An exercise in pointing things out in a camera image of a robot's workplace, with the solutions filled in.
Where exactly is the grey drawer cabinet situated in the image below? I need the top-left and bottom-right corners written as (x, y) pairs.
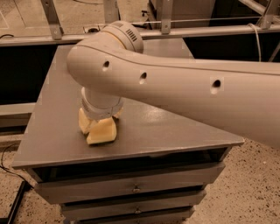
top-left (12, 45), bottom-right (244, 224)

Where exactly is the foam padded gripper finger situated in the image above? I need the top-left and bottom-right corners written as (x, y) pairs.
top-left (113, 108), bottom-right (123, 119)
top-left (79, 108), bottom-right (97, 134)

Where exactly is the white cable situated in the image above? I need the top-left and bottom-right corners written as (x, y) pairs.
top-left (248, 22), bottom-right (263, 63)

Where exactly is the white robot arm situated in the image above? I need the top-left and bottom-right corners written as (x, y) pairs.
top-left (66, 21), bottom-right (280, 148)

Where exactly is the yellow sponge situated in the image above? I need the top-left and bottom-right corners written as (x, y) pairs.
top-left (87, 117), bottom-right (117, 144)

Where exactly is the black floor cable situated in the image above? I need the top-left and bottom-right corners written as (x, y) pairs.
top-left (0, 143), bottom-right (29, 183)

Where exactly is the black flat floor object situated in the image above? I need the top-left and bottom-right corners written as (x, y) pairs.
top-left (0, 181), bottom-right (26, 224)

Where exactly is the metal frame rail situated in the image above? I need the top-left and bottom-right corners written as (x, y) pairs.
top-left (0, 0), bottom-right (279, 43)

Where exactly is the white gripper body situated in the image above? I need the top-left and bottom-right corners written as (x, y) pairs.
top-left (81, 87), bottom-right (123, 121)

